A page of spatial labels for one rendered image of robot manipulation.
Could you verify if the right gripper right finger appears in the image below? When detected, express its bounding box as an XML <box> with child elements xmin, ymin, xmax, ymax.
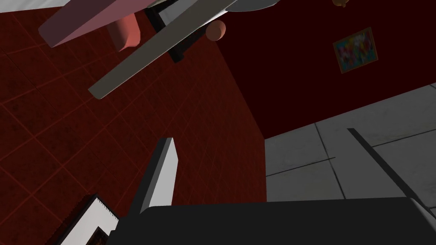
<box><xmin>347</xmin><ymin>128</ymin><xmax>436</xmax><ymax>218</ymax></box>

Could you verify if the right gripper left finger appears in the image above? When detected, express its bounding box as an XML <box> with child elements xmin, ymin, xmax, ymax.
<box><xmin>128</xmin><ymin>137</ymin><xmax>179</xmax><ymax>217</ymax></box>

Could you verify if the grey long flat board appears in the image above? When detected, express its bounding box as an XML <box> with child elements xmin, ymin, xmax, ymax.
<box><xmin>88</xmin><ymin>0</ymin><xmax>239</xmax><ymax>100</ymax></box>

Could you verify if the pink cylinder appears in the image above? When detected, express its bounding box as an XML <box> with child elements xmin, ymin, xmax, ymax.
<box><xmin>107</xmin><ymin>14</ymin><xmax>141</xmax><ymax>52</ymax></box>

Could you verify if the orange ball knob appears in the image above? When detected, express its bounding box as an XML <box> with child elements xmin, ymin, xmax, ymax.
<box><xmin>206</xmin><ymin>20</ymin><xmax>227</xmax><ymax>42</ymax></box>

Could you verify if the pink flat slab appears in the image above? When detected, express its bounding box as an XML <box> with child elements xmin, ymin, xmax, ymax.
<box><xmin>38</xmin><ymin>0</ymin><xmax>158</xmax><ymax>48</ymax></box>

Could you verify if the colourful framed wall picture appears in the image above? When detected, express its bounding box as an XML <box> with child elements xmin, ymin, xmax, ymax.
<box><xmin>333</xmin><ymin>27</ymin><xmax>379</xmax><ymax>74</ymax></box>

